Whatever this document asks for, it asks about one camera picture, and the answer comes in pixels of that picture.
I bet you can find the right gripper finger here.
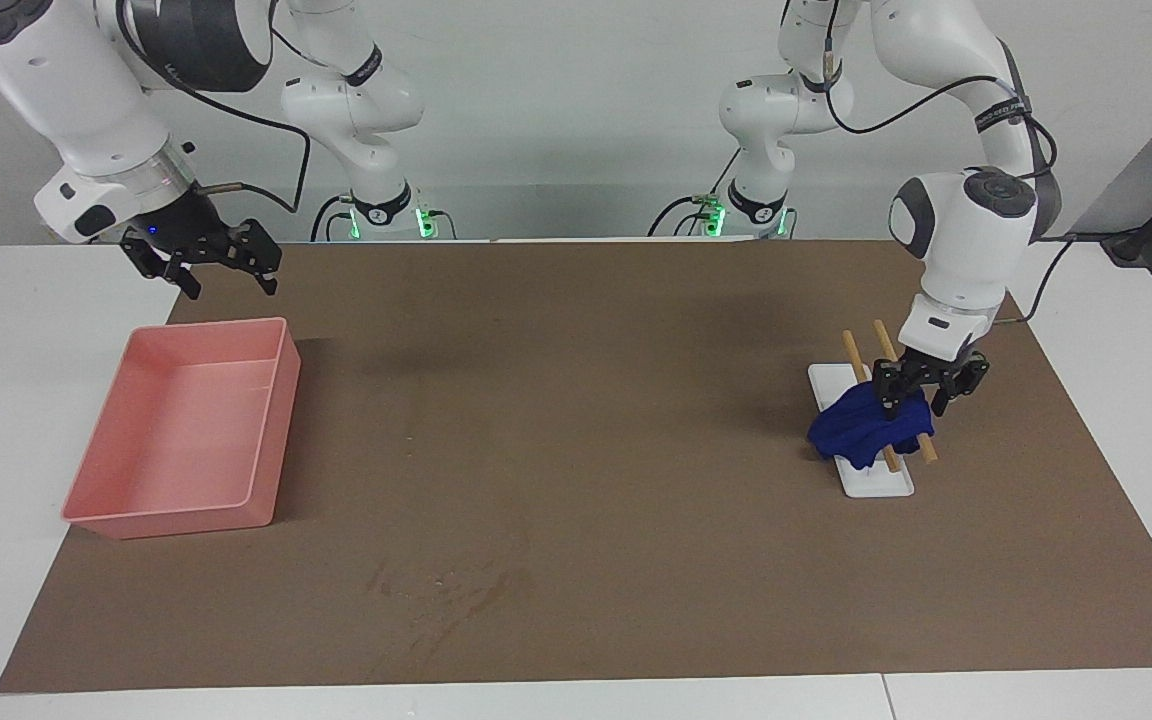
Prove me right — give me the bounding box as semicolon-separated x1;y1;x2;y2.
226;218;283;296
124;240;202;301

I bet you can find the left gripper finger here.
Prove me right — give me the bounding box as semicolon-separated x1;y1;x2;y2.
929;358;990;416
874;362;912;419

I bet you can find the blue towel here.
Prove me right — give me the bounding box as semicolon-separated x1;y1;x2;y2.
807;385;935;473

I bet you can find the wooden rack rod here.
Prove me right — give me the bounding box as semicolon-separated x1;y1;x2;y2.
842;330;902;474
872;319;939;464

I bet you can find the pink plastic bin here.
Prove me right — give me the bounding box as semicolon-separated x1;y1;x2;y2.
61;317;302;541

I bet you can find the grey partition panel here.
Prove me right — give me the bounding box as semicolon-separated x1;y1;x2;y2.
1066;95;1152;236

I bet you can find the brown table mat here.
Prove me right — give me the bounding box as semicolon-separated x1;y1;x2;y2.
0;240;1152;694

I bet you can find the black base power cable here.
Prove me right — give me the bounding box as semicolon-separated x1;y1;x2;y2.
311;193;357;243
648;148;742;238

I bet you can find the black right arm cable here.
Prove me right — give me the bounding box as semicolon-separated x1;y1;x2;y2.
116;0;312;214

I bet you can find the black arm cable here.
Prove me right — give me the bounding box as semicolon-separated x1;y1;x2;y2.
821;40;1077;326
116;0;312;214

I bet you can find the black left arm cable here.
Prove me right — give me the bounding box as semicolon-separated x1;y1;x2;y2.
821;40;1077;326

